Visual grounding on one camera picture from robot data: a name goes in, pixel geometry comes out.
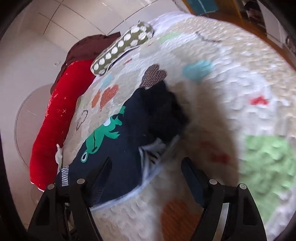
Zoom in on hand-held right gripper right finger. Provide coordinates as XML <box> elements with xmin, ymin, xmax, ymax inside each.
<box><xmin>181</xmin><ymin>157</ymin><xmax>275</xmax><ymax>241</ymax></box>

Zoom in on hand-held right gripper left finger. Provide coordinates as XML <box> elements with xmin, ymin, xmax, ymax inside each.
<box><xmin>27</xmin><ymin>157</ymin><xmax>113</xmax><ymax>241</ymax></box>

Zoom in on navy frog print pants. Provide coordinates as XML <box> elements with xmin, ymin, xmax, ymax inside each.
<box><xmin>55</xmin><ymin>81</ymin><xmax>190</xmax><ymax>210</ymax></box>

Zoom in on red bolster pillow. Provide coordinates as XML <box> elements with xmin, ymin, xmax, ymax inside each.
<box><xmin>30</xmin><ymin>59</ymin><xmax>97</xmax><ymax>192</ymax></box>

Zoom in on round white headboard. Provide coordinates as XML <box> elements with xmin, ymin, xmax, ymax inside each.
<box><xmin>14</xmin><ymin>83</ymin><xmax>56</xmax><ymax>171</ymax></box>

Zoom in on heart patterned quilt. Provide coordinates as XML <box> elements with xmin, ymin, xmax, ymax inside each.
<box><xmin>62</xmin><ymin>13</ymin><xmax>296</xmax><ymax>241</ymax></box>

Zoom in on brown cloth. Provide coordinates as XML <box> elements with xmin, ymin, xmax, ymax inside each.
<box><xmin>51</xmin><ymin>34</ymin><xmax>121</xmax><ymax>92</ymax></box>

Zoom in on green polka dot pillow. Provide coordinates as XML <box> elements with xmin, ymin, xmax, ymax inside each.
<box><xmin>91</xmin><ymin>21</ymin><xmax>155</xmax><ymax>76</ymax></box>

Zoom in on white glossy wardrobe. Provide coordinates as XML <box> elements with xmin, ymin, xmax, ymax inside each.
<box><xmin>35</xmin><ymin>0</ymin><xmax>192</xmax><ymax>47</ymax></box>

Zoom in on white bed sheet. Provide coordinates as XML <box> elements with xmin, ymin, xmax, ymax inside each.
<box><xmin>148</xmin><ymin>13</ymin><xmax>193</xmax><ymax>34</ymax></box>

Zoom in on teal curtain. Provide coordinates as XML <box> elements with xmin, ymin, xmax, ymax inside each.
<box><xmin>186</xmin><ymin>0</ymin><xmax>219</xmax><ymax>15</ymax></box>

